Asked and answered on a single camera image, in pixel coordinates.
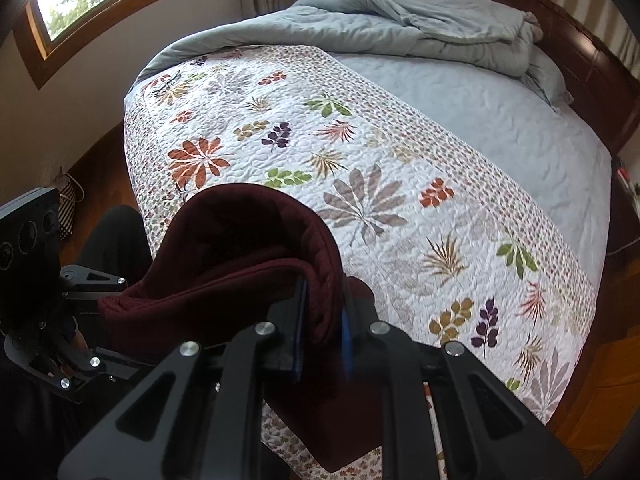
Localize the grey-blue comforter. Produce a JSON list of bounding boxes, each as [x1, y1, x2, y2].
[[136, 0, 561, 86]]

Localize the grey-blue pillow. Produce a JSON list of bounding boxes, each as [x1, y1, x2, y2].
[[525, 52, 575, 107]]

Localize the dark wooden headboard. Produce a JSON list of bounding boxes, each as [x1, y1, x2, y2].
[[417, 0, 640, 157]]

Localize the person's dark trouser leg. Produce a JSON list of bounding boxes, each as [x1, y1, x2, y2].
[[75, 205, 154, 286]]

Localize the floral quilted bedspread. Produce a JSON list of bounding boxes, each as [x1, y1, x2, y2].
[[122, 45, 597, 480]]

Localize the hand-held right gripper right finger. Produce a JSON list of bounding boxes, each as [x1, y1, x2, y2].
[[341, 276, 584, 480]]

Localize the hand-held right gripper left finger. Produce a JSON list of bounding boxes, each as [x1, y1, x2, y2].
[[57, 277, 308, 480]]

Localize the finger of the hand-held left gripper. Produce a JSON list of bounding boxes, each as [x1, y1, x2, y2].
[[59, 264, 128, 306], [4, 332, 153, 405]]

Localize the beige curtain behind headboard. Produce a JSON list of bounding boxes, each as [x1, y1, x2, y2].
[[517, 0, 640, 73]]

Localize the maroon pants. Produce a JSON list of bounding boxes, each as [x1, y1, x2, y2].
[[97, 183, 387, 474]]

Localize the woven bag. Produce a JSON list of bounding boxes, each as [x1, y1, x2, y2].
[[58, 173, 86, 242]]

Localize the light blue quilted sheet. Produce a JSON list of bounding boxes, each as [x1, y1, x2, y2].
[[327, 51, 614, 293]]

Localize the dark wooden nightstand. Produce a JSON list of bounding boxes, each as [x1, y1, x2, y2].
[[611, 152, 640, 261]]

